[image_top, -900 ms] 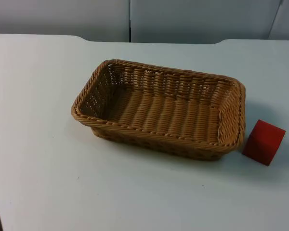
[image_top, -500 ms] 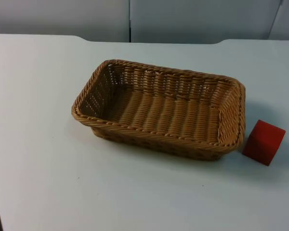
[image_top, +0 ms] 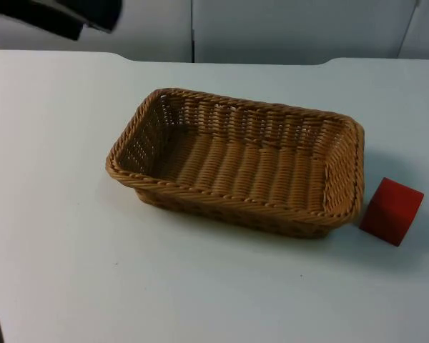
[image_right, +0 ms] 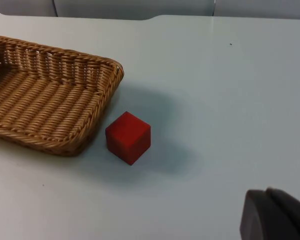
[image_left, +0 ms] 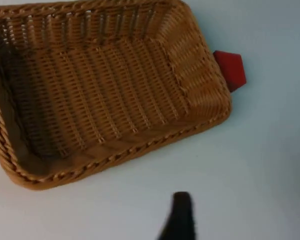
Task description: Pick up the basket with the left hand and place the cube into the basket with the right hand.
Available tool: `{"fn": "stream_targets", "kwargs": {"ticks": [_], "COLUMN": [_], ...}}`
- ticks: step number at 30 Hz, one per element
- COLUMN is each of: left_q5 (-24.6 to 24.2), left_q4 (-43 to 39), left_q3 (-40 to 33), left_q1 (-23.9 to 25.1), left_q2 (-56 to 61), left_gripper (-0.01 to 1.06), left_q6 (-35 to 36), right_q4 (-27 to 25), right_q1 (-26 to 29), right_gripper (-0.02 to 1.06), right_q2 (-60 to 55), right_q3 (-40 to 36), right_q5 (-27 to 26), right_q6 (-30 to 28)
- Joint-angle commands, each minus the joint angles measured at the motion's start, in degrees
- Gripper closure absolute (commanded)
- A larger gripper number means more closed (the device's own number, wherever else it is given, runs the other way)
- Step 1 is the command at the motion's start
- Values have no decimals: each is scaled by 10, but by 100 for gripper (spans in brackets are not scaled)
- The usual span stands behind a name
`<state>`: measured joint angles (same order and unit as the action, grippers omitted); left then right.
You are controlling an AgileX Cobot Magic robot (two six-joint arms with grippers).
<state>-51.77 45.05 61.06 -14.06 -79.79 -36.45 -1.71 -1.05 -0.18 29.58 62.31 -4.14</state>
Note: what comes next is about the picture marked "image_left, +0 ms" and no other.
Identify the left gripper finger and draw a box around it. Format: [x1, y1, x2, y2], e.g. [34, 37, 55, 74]
[156, 191, 199, 240]

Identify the brown wicker basket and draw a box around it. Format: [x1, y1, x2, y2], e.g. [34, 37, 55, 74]
[0, 0, 233, 192]

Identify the red cube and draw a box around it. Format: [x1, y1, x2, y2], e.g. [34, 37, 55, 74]
[212, 50, 248, 93]

